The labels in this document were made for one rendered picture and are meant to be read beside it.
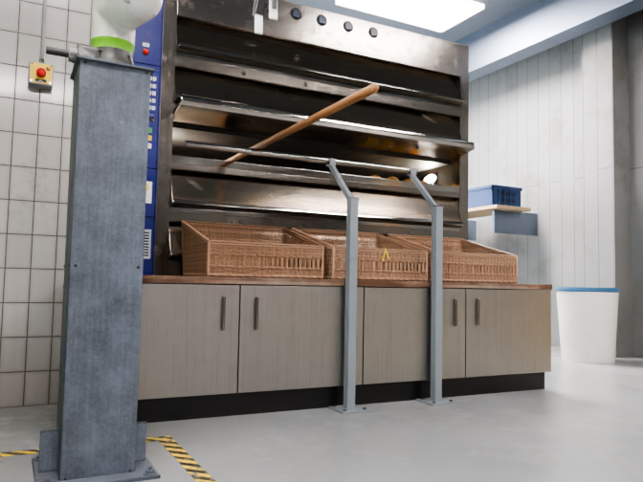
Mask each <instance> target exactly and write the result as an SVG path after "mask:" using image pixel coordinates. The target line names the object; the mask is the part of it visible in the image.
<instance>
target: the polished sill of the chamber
mask: <svg viewBox="0 0 643 482"><path fill-rule="evenodd" d="M171 162H172V163H177V164H194V165H203V166H212V167H221V168H230V169H239V170H248V171H257V172H266V173H275V174H284V175H293V176H301V177H311V178H320V179H328V180H336V179H335V178H334V176H333V174H332V172H323V171H315V170H306V169H297V168H289V167H281V166H272V165H264V164H247V163H239V162H230V161H222V160H214V159H205V158H196V157H188V156H179V155H172V156H171ZM340 175H341V177H342V178H343V180H344V181H347V182H355V183H365V184H374V185H382V186H399V187H409V188H417V187H416V185H415V184H414V182H408V181H399V180H391V179H383V178H374V177H366V176H357V175H348V174H340ZM421 184H422V185H423V187H424V188H425V189H426V190H436V191H445V192H453V193H459V187H458V186H443V185H434V184H425V183H421Z"/></svg>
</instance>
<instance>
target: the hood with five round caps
mask: <svg viewBox="0 0 643 482"><path fill-rule="evenodd" d="M254 3H255V0H178V4H177V18H181V19H186V20H189V21H194V22H199V23H203V24H208V25H212V26H216V27H221V28H225V29H230V30H235V31H239V32H244V33H251V34H256V35H260V36H265V37H270V38H273V39H278V40H283V41H287V42H292V43H296V44H300V45H305V46H309V47H314V48H319V49H323V50H327V51H332V52H336V53H341V54H345V55H354V56H357V57H362V58H367V59H371V60H376V61H380V62H385V63H389V64H393V65H398V66H403V67H407V68H412V69H416V70H420V71H425V72H429V73H434V74H439V75H442V76H447V77H455V78H457V77H460V44H456V43H453V42H449V41H445V40H441V39H437V38H433V37H429V36H425V35H422V34H418V33H411V32H407V31H403V30H399V29H395V28H392V27H388V26H384V25H380V24H376V23H372V22H368V21H365V20H361V19H357V18H353V17H348V16H344V15H340V14H336V13H333V12H329V11H322V10H318V9H314V8H310V7H306V6H303V5H299V4H295V3H291V2H287V1H283V0H277V20H272V19H269V0H265V3H264V7H263V11H262V14H261V15H262V16H263V34H257V33H255V17H254V16H253V9H254Z"/></svg>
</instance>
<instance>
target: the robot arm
mask: <svg viewBox="0 0 643 482"><path fill-rule="evenodd" d="M264 3H265V0H255V3H254V9H253V16H254V17H255V33H257V34H263V16H262V15H261V14H262V11H263V7H264ZM162 5H163V0H93V4H92V21H91V46H92V47H91V46H86V45H81V44H78V45H77V47H76V48H73V47H70V48H69V50H63V49H59V48H53V47H48V46H47V47H46V54H47V55H57V56H63V57H68V61H69V62H72V63H74V64H75V61H76V58H77V55H84V56H90V57H94V58H100V59H105V60H111V61H116V62H121V63H126V64H132V65H134V63H133V53H134V50H135V34H136V28H138V27H140V26H141V25H142V24H144V23H145V22H147V21H148V20H150V19H152V18H153V17H155V16H156V15H157V14H158V13H159V11H160V9H161V7H162ZM269 19H272V20H277V0H269Z"/></svg>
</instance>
